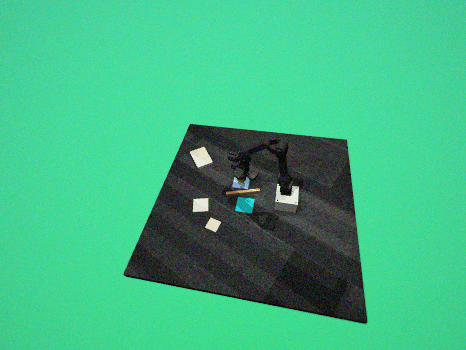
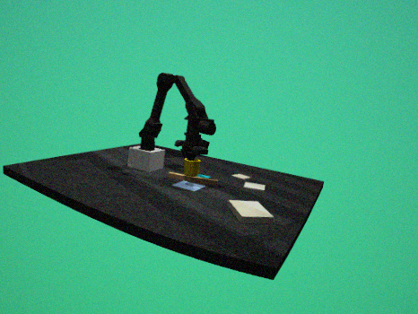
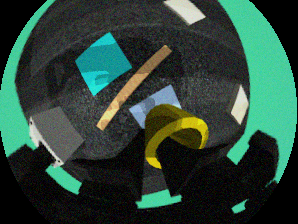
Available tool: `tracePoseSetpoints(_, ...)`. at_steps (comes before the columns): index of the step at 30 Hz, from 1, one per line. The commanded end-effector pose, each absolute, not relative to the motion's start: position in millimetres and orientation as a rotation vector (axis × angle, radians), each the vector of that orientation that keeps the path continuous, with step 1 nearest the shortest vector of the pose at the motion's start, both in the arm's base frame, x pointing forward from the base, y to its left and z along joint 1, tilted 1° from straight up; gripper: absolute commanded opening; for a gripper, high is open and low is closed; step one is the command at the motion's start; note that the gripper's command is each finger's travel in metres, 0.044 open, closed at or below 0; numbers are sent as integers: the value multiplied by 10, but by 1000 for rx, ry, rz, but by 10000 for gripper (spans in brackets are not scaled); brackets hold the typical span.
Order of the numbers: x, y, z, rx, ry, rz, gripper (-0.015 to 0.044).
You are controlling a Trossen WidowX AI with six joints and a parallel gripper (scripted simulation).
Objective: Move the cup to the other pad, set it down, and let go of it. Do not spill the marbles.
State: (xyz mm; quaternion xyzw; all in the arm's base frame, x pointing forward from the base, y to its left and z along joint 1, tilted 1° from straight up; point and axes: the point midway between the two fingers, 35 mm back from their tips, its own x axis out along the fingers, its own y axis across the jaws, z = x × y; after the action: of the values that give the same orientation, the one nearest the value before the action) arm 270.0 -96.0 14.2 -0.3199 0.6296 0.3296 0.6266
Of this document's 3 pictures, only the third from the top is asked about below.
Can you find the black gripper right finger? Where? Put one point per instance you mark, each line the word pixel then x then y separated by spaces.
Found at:
pixel 179 163

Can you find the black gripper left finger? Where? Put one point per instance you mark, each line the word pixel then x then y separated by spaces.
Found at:
pixel 127 168

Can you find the tan flat bar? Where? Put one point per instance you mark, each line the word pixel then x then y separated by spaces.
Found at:
pixel 137 79

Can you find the beige flat box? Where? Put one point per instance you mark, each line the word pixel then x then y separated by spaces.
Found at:
pixel 237 104

